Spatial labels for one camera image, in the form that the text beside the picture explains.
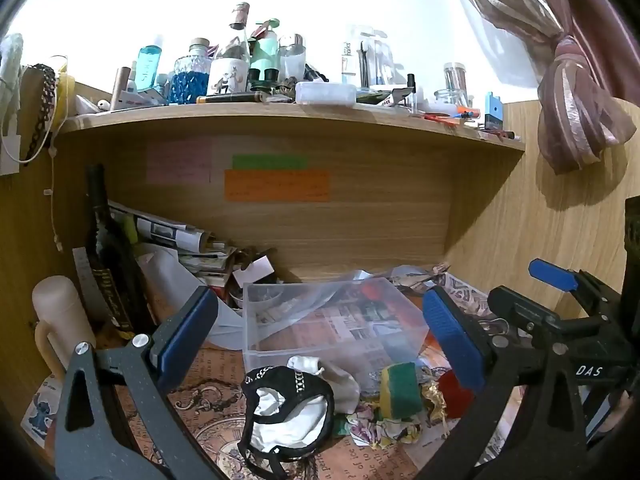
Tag tall glass bottle with cork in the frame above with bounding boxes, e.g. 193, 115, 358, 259
229, 2, 251, 58

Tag yellow green sponge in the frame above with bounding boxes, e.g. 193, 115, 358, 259
379, 361, 426, 421

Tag dark wine bottle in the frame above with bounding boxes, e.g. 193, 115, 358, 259
85, 164, 151, 336

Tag blue pencil sharpener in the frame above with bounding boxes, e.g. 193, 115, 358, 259
484, 91, 503, 131

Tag white charger plug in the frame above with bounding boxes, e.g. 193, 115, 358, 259
0, 130, 21, 176

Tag pink sticky note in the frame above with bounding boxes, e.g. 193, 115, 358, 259
146, 140, 212, 184

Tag clear tube of pencils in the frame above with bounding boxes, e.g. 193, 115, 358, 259
443, 62, 468, 93

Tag white printed mug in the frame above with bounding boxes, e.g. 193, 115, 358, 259
207, 57, 249, 96

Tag mint green bottle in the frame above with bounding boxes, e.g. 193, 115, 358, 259
250, 20, 280, 81

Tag small white cardboard box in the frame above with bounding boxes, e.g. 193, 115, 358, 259
232, 255, 276, 286

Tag red sponge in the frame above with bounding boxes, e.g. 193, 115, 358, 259
439, 371, 476, 418

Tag toothbrush head blister pack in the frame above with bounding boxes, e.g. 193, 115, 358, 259
342, 25, 396, 88

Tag white fluffy earmuffs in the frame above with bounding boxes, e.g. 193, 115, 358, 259
0, 34, 25, 111

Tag cardboard tube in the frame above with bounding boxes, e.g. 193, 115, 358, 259
110, 67, 132, 111

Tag wooden shelf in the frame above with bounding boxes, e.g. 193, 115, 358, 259
55, 100, 526, 153

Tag blue faceted glass jar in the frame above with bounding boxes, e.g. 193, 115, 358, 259
171, 37, 211, 105

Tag white toy airplane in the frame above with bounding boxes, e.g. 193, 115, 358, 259
120, 87, 168, 110

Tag yellow headband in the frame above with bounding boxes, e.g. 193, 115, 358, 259
57, 57, 76, 121

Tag green sticky note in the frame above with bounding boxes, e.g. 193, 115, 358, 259
232, 155, 308, 171

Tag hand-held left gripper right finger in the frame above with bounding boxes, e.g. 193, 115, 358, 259
422, 286, 588, 480

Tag orange sticky note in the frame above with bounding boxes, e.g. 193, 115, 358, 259
224, 170, 331, 203

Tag black marker pen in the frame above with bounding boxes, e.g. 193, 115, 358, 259
196, 92, 263, 104

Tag floral scrunchie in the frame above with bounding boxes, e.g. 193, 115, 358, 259
345, 405, 426, 448

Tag mauve striped curtain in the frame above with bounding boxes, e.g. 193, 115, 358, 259
440, 0, 640, 176

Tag clear plastic box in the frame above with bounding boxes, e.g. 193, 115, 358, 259
242, 276, 431, 393

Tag clear bottle with silver cap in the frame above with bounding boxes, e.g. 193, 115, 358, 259
278, 34, 307, 81

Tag pile of newspapers and books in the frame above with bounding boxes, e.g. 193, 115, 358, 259
107, 200, 236, 286

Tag patterned headband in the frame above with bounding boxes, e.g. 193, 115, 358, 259
22, 64, 57, 163

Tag blue mouthwash bottle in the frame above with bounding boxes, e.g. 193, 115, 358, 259
136, 35, 165, 93

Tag clear lidded plastic case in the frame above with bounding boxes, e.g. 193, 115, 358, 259
295, 81, 357, 106

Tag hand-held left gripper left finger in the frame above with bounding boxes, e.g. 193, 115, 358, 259
54, 286, 221, 480

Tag black and white cloth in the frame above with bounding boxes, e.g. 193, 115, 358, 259
237, 365, 336, 478

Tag clear glass jar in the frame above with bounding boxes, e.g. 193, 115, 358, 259
434, 89, 468, 108

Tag blue cartoon sticker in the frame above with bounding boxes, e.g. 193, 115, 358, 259
27, 395, 56, 433

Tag cream thermos mug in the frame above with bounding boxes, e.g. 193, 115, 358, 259
32, 275, 96, 381

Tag gold foil wrapper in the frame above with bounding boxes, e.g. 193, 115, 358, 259
420, 377, 451, 426

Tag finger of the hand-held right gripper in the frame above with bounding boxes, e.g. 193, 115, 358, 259
487, 285, 563, 356
528, 258, 623, 318

